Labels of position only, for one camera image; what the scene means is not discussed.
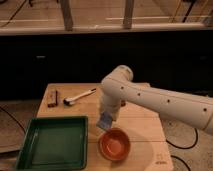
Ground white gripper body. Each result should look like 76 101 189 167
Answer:
99 94 121 121

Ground wooden frame post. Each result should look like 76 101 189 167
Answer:
60 0 73 31
123 0 134 29

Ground black floor cable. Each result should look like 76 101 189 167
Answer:
165 127 200 171

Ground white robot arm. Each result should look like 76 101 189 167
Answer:
100 65 213 135

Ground green plastic tray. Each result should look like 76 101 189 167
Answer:
15 116 88 171

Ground blue sponge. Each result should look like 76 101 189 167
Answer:
97 112 113 131

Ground wooden frame post right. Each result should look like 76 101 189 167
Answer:
123 0 134 29

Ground wooden frame post left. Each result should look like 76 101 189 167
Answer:
60 0 73 31

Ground orange bowl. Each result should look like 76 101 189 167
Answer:
98 128 131 162

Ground brown wooden block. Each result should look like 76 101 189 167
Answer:
47 90 58 107

